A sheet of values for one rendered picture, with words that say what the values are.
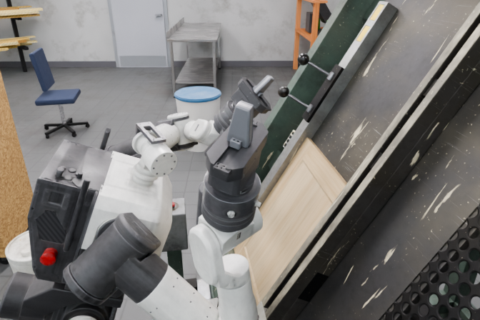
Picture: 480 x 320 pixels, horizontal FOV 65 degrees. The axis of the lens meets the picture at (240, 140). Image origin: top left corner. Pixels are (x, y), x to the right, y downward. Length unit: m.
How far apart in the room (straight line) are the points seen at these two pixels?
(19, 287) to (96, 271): 0.44
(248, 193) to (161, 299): 0.30
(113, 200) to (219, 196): 0.35
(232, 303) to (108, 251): 0.24
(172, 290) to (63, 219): 0.29
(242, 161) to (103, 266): 0.36
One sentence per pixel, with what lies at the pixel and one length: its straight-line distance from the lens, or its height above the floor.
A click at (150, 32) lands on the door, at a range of 7.96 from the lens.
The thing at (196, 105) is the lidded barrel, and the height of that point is 0.55.
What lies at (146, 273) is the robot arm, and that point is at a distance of 0.75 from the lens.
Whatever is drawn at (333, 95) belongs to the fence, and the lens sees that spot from 1.22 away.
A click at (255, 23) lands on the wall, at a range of 7.82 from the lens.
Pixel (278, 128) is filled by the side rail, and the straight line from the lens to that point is 1.46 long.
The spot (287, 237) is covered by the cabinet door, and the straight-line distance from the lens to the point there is 1.13.
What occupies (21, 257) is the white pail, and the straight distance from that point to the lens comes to 2.48.
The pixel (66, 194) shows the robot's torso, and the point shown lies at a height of 1.38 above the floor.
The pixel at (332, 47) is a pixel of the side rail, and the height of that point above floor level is 1.55.
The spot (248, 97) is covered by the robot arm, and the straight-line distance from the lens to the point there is 1.05.
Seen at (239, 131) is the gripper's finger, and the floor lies 1.61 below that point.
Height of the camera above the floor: 1.80
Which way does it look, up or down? 24 degrees down
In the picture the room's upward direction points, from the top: straight up
